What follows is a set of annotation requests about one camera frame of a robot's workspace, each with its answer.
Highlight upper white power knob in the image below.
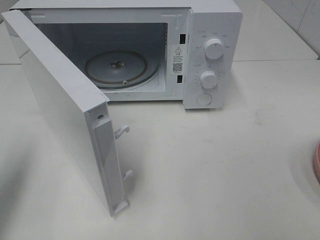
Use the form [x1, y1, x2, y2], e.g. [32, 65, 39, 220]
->
[203, 36, 225, 60]

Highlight white microwave door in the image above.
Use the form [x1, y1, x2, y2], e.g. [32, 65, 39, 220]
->
[2, 10, 133, 216]

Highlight round door release button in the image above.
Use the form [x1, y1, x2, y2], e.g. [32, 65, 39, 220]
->
[196, 93, 212, 106]

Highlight white microwave oven body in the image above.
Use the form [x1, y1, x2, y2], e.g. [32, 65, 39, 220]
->
[6, 0, 243, 109]

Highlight white timer knob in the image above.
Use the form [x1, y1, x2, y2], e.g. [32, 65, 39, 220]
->
[200, 70, 218, 89]

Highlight pink round plate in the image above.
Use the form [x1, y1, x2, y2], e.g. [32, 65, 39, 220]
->
[313, 143, 320, 183]

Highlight glass microwave turntable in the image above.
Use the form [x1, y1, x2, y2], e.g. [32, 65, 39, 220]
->
[84, 50, 160, 90]

